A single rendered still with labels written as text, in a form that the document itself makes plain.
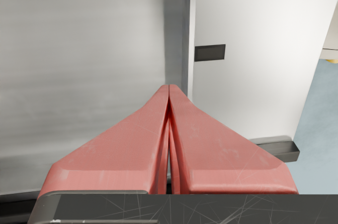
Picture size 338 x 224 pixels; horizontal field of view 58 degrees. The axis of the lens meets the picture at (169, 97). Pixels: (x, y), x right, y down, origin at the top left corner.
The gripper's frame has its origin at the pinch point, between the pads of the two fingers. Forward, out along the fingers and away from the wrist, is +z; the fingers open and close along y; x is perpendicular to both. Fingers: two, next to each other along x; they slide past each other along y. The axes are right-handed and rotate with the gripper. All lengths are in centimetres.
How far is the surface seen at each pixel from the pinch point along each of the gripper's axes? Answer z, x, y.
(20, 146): 13.7, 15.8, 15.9
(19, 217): 11.7, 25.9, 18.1
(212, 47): 16.4, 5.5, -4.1
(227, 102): 16.9, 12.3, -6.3
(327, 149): 119, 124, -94
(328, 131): 118, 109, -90
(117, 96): 15.1, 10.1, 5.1
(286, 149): 16.5, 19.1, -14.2
